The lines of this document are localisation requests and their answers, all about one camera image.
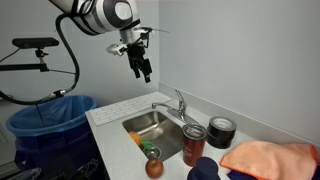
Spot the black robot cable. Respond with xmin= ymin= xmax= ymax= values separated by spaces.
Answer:
xmin=0 ymin=13 xmax=82 ymax=106

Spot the navy recycling bin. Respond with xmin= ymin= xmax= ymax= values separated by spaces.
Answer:
xmin=13 ymin=129 xmax=111 ymax=180

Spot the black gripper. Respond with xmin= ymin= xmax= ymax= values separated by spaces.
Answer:
xmin=126 ymin=43 xmax=153 ymax=84

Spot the coral red cloth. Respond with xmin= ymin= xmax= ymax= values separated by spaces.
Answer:
xmin=309 ymin=144 xmax=320 ymax=164

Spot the navy blue bottle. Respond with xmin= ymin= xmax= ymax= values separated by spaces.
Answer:
xmin=186 ymin=156 xmax=221 ymax=180

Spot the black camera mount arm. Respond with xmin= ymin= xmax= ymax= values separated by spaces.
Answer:
xmin=0 ymin=48 xmax=50 ymax=73

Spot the black duct tape roll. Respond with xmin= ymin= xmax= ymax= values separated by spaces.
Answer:
xmin=206 ymin=131 xmax=234 ymax=150
xmin=208 ymin=116 xmax=238 ymax=139

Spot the dark red lidded tumbler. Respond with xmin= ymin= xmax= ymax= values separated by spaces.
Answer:
xmin=181 ymin=123 xmax=208 ymax=168

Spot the blue cloth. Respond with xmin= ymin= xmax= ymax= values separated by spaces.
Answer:
xmin=226 ymin=169 xmax=258 ymax=180

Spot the black camera bar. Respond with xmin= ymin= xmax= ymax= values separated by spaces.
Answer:
xmin=12 ymin=37 xmax=60 ymax=50

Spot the white brick tile mat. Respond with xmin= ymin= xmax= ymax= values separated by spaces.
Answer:
xmin=89 ymin=91 xmax=174 ymax=127

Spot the chrome sink faucet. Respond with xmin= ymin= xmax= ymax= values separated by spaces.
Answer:
xmin=151 ymin=89 xmax=200 ymax=126

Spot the red apple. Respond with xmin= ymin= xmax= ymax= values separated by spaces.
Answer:
xmin=145 ymin=157 xmax=165 ymax=180

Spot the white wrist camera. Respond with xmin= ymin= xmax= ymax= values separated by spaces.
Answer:
xmin=105 ymin=43 xmax=130 ymax=57

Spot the orange cloth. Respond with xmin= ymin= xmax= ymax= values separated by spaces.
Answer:
xmin=219 ymin=140 xmax=318 ymax=180

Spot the stainless steel sink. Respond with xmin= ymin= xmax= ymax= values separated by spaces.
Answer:
xmin=121 ymin=110 xmax=184 ymax=163

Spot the blue trash bag liner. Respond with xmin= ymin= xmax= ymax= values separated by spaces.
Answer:
xmin=5 ymin=95 xmax=98 ymax=138

